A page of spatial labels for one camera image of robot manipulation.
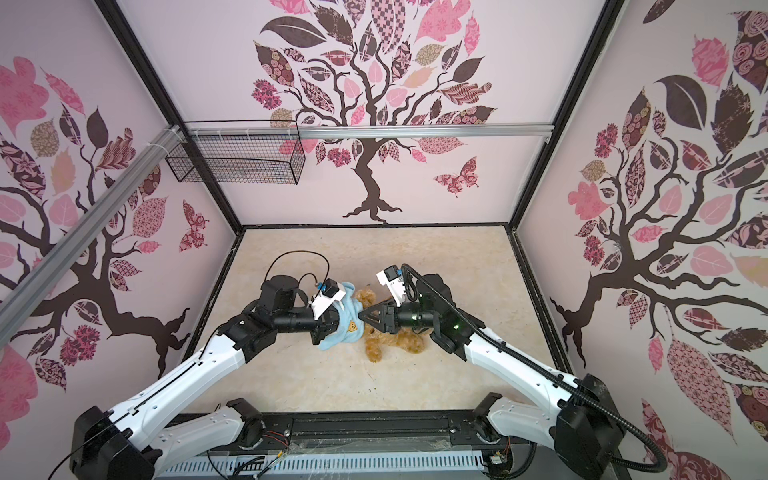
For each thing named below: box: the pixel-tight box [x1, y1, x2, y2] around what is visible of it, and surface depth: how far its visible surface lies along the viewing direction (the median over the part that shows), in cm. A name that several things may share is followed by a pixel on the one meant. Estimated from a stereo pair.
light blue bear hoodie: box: [319, 282, 364, 351], surface depth 70 cm
